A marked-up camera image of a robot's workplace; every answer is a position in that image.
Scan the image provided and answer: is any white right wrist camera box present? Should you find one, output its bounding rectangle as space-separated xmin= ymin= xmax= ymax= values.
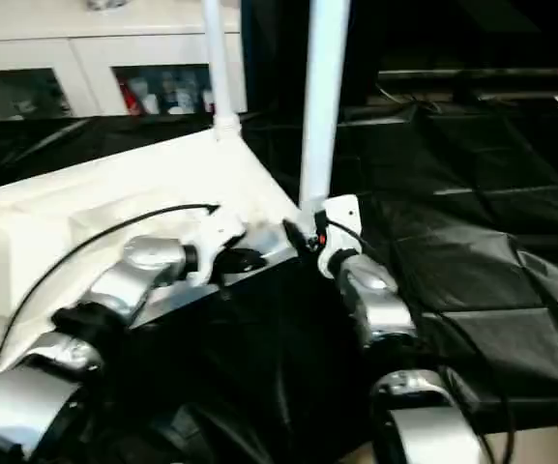
xmin=315 ymin=193 xmax=363 ymax=280

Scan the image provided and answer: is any white plastic table leg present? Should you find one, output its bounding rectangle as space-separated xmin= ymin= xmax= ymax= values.
xmin=296 ymin=0 xmax=353 ymax=215
xmin=202 ymin=0 xmax=242 ymax=142

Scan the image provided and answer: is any long dark metal bar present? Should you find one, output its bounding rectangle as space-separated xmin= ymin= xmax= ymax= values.
xmin=376 ymin=66 xmax=558 ymax=82

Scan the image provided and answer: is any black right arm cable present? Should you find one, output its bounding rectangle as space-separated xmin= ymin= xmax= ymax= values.
xmin=328 ymin=218 xmax=517 ymax=464

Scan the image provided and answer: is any white glass-door cabinet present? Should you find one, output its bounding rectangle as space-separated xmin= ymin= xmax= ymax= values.
xmin=0 ymin=0 xmax=250 ymax=123

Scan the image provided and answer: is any black shiny mat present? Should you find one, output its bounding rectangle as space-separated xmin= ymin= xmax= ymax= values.
xmin=0 ymin=91 xmax=558 ymax=464

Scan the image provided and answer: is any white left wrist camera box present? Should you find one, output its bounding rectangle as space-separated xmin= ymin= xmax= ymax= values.
xmin=180 ymin=206 xmax=250 ymax=287

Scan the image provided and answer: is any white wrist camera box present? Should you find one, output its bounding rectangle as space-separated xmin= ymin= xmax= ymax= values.
xmin=315 ymin=193 xmax=363 ymax=280
xmin=180 ymin=206 xmax=250 ymax=287

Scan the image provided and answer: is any red bottle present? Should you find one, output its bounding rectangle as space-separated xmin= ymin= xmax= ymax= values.
xmin=120 ymin=80 xmax=143 ymax=116

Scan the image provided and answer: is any white plastic table top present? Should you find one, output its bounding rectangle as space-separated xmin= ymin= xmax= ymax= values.
xmin=0 ymin=126 xmax=319 ymax=389

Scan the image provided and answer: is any patterned mug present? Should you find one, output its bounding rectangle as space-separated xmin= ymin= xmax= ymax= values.
xmin=83 ymin=0 xmax=131 ymax=12

